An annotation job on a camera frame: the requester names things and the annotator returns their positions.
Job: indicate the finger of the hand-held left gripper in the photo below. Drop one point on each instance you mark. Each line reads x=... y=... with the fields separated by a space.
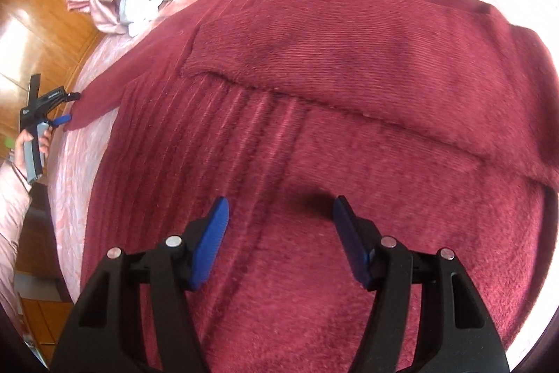
x=70 y=97
x=62 y=121

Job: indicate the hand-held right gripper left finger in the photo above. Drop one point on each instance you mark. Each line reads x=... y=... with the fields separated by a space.
x=209 y=244

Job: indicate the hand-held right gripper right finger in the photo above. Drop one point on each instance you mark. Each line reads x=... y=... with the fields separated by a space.
x=349 y=244

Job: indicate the maroon knit sweater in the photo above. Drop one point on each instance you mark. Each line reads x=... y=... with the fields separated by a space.
x=305 y=137

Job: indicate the person's left forearm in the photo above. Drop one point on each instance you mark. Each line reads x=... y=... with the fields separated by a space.
x=11 y=224

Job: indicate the person's left hand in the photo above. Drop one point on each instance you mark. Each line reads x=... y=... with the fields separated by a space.
x=45 y=142

